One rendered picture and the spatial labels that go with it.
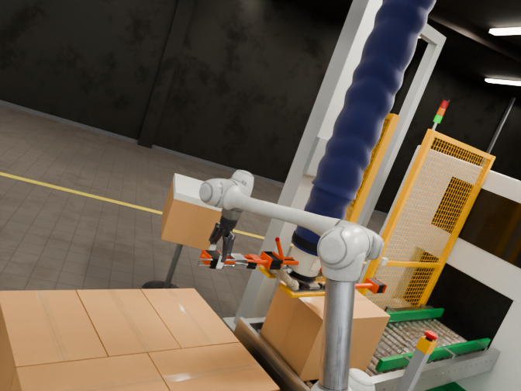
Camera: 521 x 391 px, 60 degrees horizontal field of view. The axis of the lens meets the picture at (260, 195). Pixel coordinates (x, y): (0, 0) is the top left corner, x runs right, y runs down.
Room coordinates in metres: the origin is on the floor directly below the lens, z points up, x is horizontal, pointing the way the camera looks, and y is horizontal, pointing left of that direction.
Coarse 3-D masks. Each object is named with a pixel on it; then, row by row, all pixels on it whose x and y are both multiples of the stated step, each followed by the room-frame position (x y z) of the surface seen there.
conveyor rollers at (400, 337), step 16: (416, 320) 3.72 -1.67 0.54; (432, 320) 3.89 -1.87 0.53; (384, 336) 3.15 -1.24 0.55; (400, 336) 3.31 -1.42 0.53; (416, 336) 3.41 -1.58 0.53; (448, 336) 3.66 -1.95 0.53; (384, 352) 2.91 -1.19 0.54; (400, 352) 3.00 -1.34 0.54; (368, 368) 2.66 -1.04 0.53; (400, 368) 2.79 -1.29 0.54
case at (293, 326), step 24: (288, 312) 2.37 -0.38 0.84; (312, 312) 2.25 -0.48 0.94; (360, 312) 2.46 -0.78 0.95; (384, 312) 2.59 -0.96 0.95; (264, 336) 2.45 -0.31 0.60; (288, 336) 2.32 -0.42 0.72; (312, 336) 2.20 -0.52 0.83; (360, 336) 2.43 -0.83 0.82; (288, 360) 2.27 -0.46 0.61; (312, 360) 2.22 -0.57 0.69; (360, 360) 2.50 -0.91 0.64
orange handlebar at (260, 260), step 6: (228, 258) 1.94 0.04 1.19; (252, 258) 2.00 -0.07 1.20; (258, 258) 2.02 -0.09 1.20; (288, 258) 2.20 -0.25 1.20; (258, 264) 2.01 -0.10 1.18; (264, 264) 2.04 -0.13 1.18; (282, 264) 2.12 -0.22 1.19; (288, 264) 2.15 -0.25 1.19; (294, 264) 2.17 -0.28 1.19; (360, 288) 2.17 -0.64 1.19; (366, 288) 2.21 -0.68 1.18
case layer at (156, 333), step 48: (0, 336) 1.86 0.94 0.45; (48, 336) 1.86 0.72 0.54; (96, 336) 1.98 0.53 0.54; (144, 336) 2.12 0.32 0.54; (192, 336) 2.27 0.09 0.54; (0, 384) 1.72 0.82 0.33; (48, 384) 1.58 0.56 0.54; (96, 384) 1.67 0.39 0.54; (144, 384) 1.77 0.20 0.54; (192, 384) 1.88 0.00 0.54; (240, 384) 2.01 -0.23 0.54
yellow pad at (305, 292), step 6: (318, 282) 2.25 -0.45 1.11; (282, 288) 2.11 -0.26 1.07; (288, 288) 2.11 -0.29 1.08; (300, 288) 2.14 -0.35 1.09; (306, 288) 2.18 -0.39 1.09; (324, 288) 2.27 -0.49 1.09; (288, 294) 2.07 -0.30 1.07; (294, 294) 2.06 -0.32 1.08; (300, 294) 2.09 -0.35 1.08; (306, 294) 2.12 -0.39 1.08; (312, 294) 2.15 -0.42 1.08; (318, 294) 2.18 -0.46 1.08; (324, 294) 2.21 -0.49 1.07
